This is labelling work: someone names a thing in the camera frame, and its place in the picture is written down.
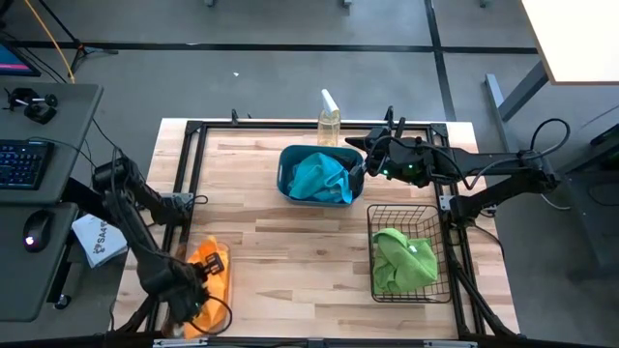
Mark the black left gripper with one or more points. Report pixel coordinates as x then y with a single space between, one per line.
186 295

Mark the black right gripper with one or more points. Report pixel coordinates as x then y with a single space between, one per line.
406 162

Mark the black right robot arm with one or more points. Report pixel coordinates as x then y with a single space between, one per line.
483 157

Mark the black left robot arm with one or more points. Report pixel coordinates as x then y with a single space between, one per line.
140 227

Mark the clear spray bottle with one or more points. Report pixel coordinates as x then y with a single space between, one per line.
329 128

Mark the clear plastic bin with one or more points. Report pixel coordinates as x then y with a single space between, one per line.
227 251

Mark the teal plastic basket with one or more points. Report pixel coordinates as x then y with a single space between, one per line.
285 164

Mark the white printed paper bag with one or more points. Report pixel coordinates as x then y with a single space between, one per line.
99 241

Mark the black caster wheel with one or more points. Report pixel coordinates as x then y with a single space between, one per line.
63 303

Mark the grey table leg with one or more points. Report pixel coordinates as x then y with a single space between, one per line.
503 121

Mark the black computer mouse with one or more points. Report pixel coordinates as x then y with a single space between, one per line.
38 231

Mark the dark grey desk top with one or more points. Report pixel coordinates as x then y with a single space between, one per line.
72 116
19 290

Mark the black backlit keyboard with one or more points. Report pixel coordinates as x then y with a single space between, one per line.
21 164

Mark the black equipment stand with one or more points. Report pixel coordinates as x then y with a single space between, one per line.
597 217

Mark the white table top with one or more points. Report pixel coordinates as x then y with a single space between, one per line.
575 38

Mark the black tripod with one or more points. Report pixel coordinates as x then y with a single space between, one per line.
79 50

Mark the computer monitor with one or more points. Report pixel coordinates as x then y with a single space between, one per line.
12 60

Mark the silver metal bracket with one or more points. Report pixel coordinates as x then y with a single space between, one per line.
450 344
179 342

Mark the black aluminium table frame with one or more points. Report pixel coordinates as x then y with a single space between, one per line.
290 124

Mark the black camera clamp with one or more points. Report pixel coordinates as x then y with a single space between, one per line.
36 108

